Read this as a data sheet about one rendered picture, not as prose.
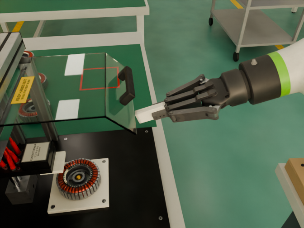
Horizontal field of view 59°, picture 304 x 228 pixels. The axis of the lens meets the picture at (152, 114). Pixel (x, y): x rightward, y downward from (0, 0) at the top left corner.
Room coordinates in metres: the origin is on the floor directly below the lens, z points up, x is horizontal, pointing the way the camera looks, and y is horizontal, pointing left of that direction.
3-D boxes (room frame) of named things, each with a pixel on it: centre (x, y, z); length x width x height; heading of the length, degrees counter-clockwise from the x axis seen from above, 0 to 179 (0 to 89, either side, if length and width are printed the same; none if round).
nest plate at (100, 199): (0.41, 0.19, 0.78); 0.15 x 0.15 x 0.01; 7
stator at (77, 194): (0.41, 0.19, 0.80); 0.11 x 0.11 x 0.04
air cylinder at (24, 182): (0.39, 0.34, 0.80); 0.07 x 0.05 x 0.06; 7
